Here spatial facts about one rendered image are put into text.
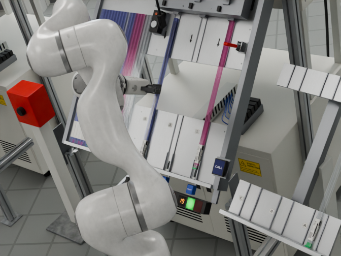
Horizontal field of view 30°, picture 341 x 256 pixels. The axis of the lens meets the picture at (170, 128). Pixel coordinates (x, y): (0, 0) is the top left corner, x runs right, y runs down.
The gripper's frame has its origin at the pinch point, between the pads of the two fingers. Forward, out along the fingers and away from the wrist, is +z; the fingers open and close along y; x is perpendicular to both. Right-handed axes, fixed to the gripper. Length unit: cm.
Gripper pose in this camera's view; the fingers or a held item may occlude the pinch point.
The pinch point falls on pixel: (147, 86)
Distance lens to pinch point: 211.9
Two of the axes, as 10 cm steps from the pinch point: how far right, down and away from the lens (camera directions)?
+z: 6.0, -0.3, 8.0
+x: -1.4, 9.8, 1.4
